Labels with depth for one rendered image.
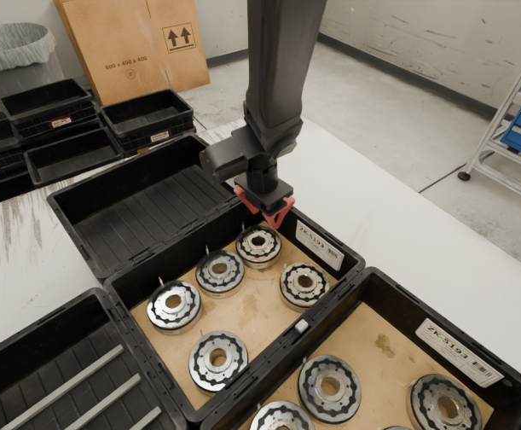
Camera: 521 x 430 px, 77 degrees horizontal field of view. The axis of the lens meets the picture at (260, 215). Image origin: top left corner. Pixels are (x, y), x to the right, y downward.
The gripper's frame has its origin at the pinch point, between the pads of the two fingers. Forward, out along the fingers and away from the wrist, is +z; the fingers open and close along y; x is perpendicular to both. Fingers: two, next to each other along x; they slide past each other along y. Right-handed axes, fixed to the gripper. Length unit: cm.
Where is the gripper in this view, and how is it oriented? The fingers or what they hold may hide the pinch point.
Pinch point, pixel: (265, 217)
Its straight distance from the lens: 66.5
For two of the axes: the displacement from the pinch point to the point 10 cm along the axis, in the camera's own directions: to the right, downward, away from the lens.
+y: 6.5, 5.1, -5.6
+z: 0.7, 7.0, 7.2
